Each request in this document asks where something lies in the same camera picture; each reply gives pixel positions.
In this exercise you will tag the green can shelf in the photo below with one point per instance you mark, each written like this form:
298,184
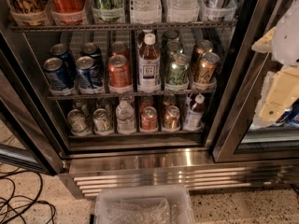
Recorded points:
108,10
170,35
172,48
176,78

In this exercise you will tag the silver can top shelf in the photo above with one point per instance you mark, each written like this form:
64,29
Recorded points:
217,10

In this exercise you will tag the middle wire shelf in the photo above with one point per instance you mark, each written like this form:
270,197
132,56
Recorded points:
137,93

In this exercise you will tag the water bottle top left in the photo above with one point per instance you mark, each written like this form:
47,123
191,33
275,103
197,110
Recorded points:
145,11

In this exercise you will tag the copper can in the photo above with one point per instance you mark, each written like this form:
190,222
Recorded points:
171,118
169,100

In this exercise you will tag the blue pepsi can rear left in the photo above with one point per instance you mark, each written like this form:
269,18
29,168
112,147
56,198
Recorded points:
63,52

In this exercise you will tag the copper can front bottom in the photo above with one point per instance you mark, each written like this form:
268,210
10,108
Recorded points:
171,118

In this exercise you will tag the blue pepsi can front left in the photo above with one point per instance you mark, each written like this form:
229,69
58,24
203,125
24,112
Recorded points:
61,84

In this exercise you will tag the blue can far right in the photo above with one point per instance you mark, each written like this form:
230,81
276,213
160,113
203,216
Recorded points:
293,118

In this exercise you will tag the copper can front middle shelf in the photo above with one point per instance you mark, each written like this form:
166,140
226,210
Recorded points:
203,70

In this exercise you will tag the silver can front left bottom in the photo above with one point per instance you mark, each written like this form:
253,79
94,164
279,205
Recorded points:
78,123

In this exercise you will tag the wire shelf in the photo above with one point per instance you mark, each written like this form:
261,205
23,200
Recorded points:
137,93
122,26

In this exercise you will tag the tea bottle front middle shelf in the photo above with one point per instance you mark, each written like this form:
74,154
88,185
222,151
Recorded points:
149,65

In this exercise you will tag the green can top shelf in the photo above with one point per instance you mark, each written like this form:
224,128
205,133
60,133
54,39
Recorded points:
108,10

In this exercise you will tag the left open fridge door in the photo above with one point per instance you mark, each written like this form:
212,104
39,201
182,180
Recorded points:
24,114

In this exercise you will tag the water bottle top right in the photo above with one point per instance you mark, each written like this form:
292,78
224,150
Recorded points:
181,10

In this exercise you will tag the green can front middle shelf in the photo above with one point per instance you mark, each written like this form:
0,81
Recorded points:
176,78

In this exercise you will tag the green can rear middle shelf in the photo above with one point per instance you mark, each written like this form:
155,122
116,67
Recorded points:
170,35

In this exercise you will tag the red coke can rear middle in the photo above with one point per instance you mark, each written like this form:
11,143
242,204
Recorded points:
119,48

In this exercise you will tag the red coke can rear bottom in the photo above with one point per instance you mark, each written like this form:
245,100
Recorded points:
145,101

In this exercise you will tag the copper can shelf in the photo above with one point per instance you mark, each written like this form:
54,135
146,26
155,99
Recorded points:
199,49
203,70

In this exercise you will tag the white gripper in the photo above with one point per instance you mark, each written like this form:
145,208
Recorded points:
287,37

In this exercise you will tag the tea bottle bottom shelf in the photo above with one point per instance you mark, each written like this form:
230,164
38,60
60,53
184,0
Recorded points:
194,111

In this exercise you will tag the copper can rear bottom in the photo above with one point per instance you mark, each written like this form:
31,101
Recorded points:
169,100

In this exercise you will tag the clear plastic bin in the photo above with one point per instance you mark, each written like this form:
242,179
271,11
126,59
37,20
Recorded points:
165,204

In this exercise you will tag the tea bottle shelf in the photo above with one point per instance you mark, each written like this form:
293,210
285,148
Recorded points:
194,111
149,65
141,37

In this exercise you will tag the blue pepsi can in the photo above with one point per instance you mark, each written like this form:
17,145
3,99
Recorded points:
63,52
92,50
89,78
61,84

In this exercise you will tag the tea bottle rear middle shelf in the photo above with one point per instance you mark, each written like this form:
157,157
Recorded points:
141,37

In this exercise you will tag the copper can rear middle shelf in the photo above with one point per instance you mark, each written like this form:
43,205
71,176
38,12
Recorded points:
199,49

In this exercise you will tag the red coke can front middle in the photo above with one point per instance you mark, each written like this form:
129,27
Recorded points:
120,79

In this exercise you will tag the blue pepsi can right fridge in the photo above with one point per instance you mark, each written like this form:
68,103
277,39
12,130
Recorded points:
282,118

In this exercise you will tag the water bottle bottom shelf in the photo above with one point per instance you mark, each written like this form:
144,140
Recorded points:
125,115

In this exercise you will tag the red coke can top shelf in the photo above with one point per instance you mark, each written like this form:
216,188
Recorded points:
68,11

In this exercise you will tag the upper wire shelf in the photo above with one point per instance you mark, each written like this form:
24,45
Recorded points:
122,26

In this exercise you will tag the right glass fridge door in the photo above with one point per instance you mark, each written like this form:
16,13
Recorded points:
236,141

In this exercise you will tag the silver can rear left bottom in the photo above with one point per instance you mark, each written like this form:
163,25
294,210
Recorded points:
82,105

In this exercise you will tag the red coke can front bottom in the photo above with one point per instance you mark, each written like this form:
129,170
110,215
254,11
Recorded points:
149,119

